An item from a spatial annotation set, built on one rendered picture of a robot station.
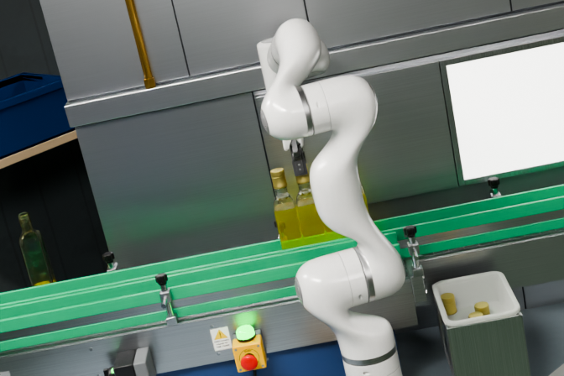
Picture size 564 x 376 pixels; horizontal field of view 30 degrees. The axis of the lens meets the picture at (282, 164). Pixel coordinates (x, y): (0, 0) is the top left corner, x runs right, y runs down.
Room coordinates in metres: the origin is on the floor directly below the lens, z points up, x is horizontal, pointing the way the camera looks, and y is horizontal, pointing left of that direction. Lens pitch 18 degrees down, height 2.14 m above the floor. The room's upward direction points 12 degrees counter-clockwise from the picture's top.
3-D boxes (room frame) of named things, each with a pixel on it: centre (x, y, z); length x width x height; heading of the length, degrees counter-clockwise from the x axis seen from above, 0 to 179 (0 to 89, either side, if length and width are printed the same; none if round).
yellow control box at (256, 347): (2.26, 0.17, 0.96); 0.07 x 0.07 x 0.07; 87
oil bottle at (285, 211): (2.45, 0.02, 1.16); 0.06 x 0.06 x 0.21; 88
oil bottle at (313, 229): (2.45, -0.04, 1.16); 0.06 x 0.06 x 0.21; 86
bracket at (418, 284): (2.32, -0.26, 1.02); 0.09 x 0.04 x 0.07; 177
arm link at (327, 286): (2.03, -0.07, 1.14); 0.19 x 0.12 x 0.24; 97
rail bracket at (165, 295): (2.29, 0.34, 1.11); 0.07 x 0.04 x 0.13; 177
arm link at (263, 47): (2.45, -0.05, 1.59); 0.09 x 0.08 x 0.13; 97
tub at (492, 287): (2.20, -0.37, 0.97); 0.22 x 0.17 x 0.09; 177
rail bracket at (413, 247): (2.31, -0.26, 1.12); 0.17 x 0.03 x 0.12; 177
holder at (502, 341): (2.23, -0.37, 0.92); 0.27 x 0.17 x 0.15; 177
